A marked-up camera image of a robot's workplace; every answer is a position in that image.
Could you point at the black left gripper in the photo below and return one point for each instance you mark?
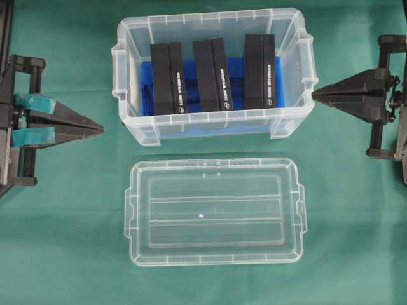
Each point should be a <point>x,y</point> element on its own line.
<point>17,166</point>

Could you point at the green table cloth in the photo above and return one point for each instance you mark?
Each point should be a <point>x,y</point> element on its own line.
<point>62,240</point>

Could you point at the clear plastic box lid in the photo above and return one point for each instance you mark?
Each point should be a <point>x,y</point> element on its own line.
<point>196,212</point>

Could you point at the left black boxed item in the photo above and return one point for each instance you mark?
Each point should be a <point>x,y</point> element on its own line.
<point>169,87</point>

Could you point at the right black boxed item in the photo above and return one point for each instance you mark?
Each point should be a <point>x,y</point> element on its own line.
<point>259,82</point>

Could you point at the clear plastic storage box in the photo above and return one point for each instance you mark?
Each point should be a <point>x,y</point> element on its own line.
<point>295,75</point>

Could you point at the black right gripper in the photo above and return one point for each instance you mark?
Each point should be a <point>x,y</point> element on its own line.
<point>360,96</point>

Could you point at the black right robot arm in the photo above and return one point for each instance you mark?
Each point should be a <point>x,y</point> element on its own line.
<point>373,96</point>

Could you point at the middle black boxed item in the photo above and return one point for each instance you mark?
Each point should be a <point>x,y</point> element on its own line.
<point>212,75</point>

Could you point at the black boxed item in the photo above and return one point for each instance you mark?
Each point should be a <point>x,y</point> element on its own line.
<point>212,75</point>
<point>259,82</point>
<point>169,87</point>

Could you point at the blue foam insert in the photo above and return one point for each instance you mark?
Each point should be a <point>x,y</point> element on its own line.
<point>236,74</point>

